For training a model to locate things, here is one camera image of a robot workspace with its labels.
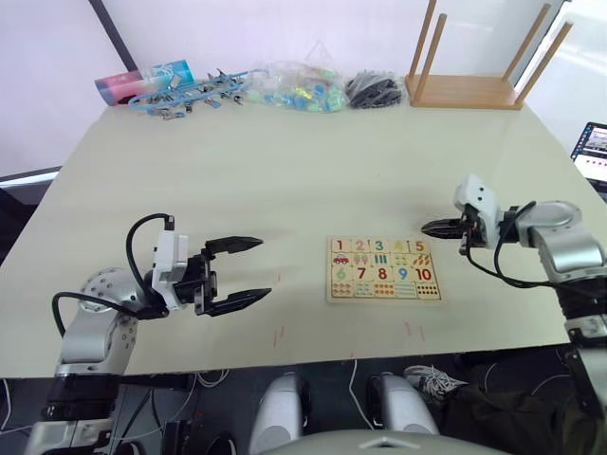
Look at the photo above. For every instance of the red number 7 tile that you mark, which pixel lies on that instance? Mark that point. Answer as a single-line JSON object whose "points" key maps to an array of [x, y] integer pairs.
{"points": [[362, 273]]}

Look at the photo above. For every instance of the wooden rack with posts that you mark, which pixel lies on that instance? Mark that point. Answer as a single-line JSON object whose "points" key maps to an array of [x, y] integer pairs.
{"points": [[462, 90]]}

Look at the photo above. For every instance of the black table frame bar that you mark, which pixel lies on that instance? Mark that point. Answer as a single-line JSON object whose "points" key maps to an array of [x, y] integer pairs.
{"points": [[152, 381]]}

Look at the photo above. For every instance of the pink number 2 tile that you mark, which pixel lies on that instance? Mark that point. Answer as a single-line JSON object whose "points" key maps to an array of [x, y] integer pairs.
{"points": [[360, 245]]}

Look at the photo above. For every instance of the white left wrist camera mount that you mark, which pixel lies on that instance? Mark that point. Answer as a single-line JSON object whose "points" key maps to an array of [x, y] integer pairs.
{"points": [[170, 256]]}

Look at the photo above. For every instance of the red number 10 tile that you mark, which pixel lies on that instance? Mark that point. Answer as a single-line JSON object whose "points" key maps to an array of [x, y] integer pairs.
{"points": [[423, 274]]}

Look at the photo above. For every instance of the dark low side table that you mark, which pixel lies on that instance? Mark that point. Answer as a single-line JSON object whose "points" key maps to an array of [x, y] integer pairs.
{"points": [[14, 213]]}

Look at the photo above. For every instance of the green number 6 tile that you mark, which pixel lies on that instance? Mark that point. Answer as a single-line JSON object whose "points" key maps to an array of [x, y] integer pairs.
{"points": [[340, 273]]}

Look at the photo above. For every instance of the clear bag of black parts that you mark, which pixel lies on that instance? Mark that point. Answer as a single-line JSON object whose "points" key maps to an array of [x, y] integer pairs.
{"points": [[377, 90]]}

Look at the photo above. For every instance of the orange number 5 tile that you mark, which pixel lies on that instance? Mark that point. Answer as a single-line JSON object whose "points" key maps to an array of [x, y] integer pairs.
{"points": [[419, 246]]}

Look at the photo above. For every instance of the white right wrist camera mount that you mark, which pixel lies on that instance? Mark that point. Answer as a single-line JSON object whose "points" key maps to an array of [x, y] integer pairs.
{"points": [[479, 194]]}

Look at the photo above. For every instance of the blue clip hanger rack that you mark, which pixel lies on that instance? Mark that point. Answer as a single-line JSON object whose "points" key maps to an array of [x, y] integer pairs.
{"points": [[189, 92]]}

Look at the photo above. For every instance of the dark cloth bundle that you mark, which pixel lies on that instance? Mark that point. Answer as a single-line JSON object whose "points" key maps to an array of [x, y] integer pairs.
{"points": [[512, 417]]}

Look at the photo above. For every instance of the yellow number 4 tile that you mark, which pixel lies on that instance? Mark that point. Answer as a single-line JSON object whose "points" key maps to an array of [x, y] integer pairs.
{"points": [[399, 245]]}

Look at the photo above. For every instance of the grey sneaker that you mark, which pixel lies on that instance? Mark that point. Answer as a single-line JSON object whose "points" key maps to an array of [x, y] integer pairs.
{"points": [[434, 381]]}

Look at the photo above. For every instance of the teal number 3 tile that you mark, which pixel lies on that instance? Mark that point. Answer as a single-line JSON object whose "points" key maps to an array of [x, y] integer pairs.
{"points": [[379, 245]]}

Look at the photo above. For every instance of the blue number 9 tile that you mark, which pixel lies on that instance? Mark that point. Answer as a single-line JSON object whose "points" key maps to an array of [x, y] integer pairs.
{"points": [[403, 273]]}

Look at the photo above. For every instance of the grey curved body shell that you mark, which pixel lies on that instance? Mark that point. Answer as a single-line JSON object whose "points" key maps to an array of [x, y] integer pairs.
{"points": [[379, 443]]}

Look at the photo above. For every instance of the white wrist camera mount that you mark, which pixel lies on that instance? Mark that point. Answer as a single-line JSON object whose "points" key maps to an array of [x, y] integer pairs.
{"points": [[170, 256], [479, 194]]}

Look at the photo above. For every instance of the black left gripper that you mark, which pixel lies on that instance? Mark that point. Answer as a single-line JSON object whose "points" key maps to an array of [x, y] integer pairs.
{"points": [[201, 284]]}

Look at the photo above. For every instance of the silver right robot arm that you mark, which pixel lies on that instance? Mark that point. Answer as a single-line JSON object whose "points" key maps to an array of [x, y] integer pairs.
{"points": [[569, 251]]}

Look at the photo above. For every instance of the pink and blue cylinder container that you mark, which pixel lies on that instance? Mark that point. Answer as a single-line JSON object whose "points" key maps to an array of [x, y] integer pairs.
{"points": [[123, 85]]}

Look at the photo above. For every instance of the silver rounded shell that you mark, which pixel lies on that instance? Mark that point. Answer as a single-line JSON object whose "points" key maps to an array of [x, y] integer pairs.
{"points": [[277, 417], [403, 407]]}

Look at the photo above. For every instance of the open laptop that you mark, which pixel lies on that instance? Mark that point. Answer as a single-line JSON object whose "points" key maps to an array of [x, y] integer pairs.
{"points": [[593, 147]]}

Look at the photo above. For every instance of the wooden number puzzle board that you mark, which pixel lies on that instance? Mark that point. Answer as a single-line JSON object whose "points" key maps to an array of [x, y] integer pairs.
{"points": [[384, 284]]}

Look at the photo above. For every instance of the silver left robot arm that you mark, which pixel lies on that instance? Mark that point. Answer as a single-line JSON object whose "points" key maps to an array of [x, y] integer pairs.
{"points": [[90, 332]]}

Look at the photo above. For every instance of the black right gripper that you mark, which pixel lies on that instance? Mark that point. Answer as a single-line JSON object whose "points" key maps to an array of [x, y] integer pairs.
{"points": [[473, 234]]}

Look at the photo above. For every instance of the clear bag of colourful pieces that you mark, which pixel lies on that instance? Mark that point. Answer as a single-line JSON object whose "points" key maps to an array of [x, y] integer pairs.
{"points": [[299, 87]]}

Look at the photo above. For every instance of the red number 8 tile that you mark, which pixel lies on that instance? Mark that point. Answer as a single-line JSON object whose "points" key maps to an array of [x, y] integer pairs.
{"points": [[382, 273]]}

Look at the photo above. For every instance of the red number 1 tile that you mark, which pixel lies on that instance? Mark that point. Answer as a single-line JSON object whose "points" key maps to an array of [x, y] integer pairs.
{"points": [[339, 245]]}

